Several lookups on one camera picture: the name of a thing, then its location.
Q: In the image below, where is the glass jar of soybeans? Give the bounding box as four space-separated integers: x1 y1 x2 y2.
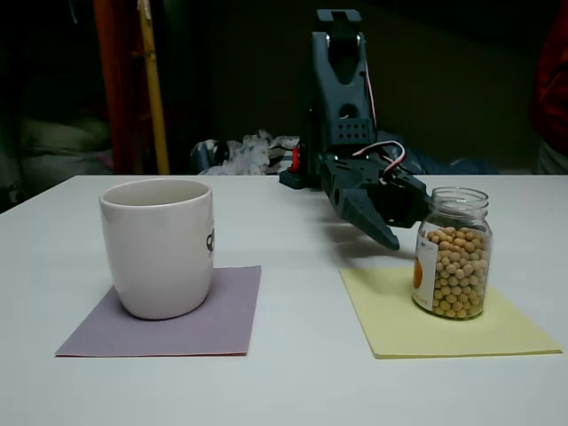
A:
412 185 494 321

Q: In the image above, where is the grey fabric bundle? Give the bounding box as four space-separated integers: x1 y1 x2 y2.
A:
0 106 115 214

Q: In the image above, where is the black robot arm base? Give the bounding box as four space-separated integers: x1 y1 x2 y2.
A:
278 170 321 192

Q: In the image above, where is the red-brown wooden post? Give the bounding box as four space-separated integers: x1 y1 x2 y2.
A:
92 0 146 175

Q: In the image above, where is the yellow bamboo pole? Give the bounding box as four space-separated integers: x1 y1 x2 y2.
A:
136 0 172 175

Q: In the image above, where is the white red servo wire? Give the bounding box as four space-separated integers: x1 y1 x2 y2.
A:
361 42 380 130
350 139 407 184

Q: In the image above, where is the blue checked bedding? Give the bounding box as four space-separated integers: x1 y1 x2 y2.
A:
190 128 501 176

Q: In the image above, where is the yellow paper mat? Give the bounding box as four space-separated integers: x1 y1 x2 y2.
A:
339 265 564 360

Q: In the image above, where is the purple paper mat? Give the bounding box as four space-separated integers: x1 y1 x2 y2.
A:
54 264 263 359

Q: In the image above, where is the white ceramic mug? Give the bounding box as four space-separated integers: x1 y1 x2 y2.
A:
98 177 216 321

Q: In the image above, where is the white floral cloth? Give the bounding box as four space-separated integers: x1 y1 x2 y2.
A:
221 128 301 175

